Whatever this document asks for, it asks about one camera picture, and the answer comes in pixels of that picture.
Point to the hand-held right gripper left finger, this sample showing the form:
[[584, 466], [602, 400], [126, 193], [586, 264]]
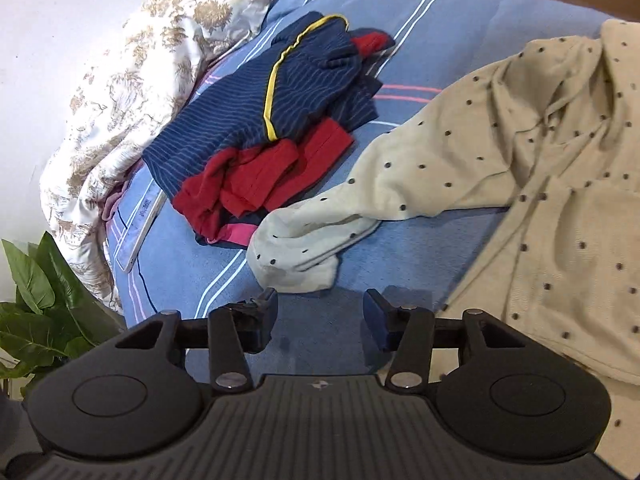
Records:
[[271, 310]]

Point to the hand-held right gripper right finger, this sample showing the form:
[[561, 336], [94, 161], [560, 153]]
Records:
[[372, 312]]

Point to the cream polka-dot shirt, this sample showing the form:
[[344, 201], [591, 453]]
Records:
[[500, 135]]

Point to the blue striped bed sheet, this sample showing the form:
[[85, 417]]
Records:
[[200, 260]]

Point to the red garment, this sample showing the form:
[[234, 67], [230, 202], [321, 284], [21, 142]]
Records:
[[250, 180]]

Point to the white flat strip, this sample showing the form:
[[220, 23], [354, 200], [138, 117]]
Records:
[[142, 232]]

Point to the navy striped garment yellow trim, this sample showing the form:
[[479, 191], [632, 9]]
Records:
[[240, 110]]

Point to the green leafy plant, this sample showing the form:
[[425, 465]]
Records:
[[35, 320]]

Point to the floral white quilt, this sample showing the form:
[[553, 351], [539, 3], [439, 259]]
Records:
[[125, 85]]

